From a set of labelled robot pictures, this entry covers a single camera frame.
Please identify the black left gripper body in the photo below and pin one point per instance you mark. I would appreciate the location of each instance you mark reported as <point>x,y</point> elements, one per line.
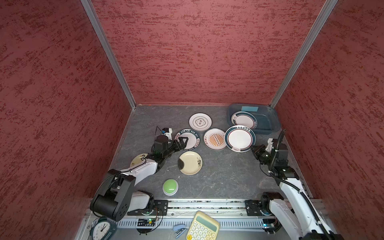
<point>171,148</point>

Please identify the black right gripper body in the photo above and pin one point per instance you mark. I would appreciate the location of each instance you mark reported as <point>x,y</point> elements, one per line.
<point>266,158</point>

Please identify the white plate green red rim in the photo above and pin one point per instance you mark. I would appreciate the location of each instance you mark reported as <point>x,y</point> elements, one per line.
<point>240,138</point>

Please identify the plate with green lettered rim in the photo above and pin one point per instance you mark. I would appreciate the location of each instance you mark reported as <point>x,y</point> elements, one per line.
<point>244,119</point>

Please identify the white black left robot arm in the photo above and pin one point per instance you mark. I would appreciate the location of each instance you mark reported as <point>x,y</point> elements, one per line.
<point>116,196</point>

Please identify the beige plate under left arm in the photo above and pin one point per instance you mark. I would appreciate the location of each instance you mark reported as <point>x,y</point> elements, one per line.
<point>138,160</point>

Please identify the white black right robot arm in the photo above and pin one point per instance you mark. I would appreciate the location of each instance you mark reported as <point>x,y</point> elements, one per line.
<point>294,204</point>

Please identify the translucent blue plastic bin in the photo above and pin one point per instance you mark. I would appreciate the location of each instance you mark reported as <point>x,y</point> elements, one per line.
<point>267,117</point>

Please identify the light blue bin label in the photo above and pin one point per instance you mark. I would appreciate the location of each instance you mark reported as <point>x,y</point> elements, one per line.
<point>249,109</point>

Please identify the green rim hao shi plate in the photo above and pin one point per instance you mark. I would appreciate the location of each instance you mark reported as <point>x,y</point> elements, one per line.
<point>194,139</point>

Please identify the cream yellow plate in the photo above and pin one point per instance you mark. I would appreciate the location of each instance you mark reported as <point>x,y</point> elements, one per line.
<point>190,163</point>

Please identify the white plate black line motif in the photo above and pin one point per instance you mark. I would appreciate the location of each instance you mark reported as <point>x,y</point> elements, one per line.
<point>200,122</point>

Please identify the orange sunburst white plate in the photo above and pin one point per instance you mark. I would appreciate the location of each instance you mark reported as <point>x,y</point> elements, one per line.
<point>214,139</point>

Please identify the green push button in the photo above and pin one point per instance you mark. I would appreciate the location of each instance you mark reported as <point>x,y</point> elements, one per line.
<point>170,187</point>

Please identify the blue stapler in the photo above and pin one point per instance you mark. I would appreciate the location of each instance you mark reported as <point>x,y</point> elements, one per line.
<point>179,230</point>

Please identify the yellow calculator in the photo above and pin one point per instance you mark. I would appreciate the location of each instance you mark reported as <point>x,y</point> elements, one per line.
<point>203,227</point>

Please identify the teal alarm clock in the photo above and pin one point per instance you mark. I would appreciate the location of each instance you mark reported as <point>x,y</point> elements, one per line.
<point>103,229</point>

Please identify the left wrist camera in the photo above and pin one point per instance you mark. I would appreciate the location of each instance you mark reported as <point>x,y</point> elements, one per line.
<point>168,133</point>

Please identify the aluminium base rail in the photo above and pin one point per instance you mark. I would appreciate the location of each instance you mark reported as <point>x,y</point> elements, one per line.
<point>232,215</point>

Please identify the aluminium left corner post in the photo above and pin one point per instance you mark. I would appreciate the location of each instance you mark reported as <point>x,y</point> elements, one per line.
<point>92,15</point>

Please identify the aluminium corner post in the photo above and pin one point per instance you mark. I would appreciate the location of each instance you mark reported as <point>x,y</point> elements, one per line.
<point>92,15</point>
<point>317,26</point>

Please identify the aluminium right corner post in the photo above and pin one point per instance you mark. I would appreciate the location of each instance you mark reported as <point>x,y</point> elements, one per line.
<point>317,26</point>

